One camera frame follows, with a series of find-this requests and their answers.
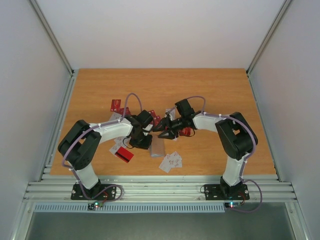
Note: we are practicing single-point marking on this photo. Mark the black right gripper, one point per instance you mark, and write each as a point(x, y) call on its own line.
point(172, 125)

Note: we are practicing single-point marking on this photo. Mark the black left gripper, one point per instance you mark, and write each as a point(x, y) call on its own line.
point(145, 146)

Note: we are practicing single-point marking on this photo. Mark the pink leather card holder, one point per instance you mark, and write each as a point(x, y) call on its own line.
point(157, 147)

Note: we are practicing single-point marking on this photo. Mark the white card under arm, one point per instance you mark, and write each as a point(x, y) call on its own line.
point(119, 142)

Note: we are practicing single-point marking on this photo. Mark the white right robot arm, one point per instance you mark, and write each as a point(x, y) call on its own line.
point(236, 136)

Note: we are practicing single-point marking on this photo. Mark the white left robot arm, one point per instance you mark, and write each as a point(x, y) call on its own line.
point(78, 147)

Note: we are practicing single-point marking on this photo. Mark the red VIP card right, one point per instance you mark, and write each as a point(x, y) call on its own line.
point(156, 118)

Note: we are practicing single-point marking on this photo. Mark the white blossom card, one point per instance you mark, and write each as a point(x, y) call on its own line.
point(171, 112)

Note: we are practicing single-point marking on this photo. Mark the red VIP card far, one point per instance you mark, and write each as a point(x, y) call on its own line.
point(186, 132)

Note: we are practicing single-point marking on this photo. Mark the white card pile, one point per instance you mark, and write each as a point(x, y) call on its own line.
point(170, 161)

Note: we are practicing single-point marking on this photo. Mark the white VIP card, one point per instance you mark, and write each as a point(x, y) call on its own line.
point(115, 116)

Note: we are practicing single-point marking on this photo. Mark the red VIP card left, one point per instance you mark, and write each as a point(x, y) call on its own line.
point(115, 105)

